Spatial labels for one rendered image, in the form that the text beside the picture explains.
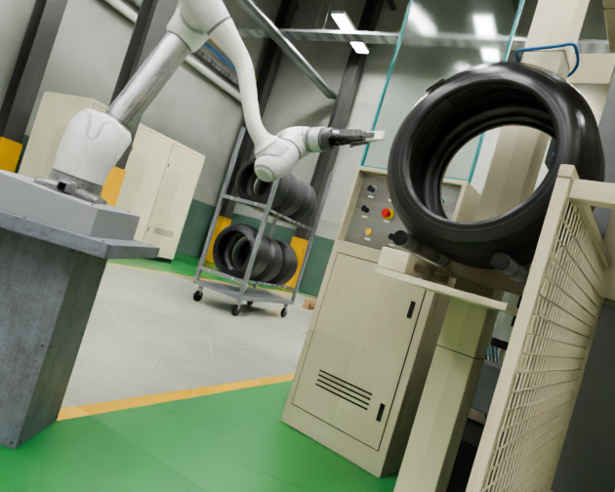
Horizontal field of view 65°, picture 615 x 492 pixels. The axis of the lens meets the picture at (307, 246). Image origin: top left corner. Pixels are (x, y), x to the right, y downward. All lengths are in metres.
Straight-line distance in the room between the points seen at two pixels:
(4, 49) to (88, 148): 7.85
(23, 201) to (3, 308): 0.32
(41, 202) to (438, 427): 1.37
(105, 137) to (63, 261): 0.40
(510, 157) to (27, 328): 1.58
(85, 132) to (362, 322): 1.33
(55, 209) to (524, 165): 1.43
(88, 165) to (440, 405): 1.34
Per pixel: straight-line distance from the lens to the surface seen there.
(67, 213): 1.49
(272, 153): 1.67
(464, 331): 1.67
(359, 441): 2.21
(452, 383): 1.68
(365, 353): 2.16
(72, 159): 1.63
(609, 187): 0.78
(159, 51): 1.91
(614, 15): 1.66
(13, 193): 1.56
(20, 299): 1.62
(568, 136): 1.33
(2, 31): 9.43
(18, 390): 1.67
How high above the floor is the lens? 0.76
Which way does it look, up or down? 2 degrees up
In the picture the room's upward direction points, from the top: 17 degrees clockwise
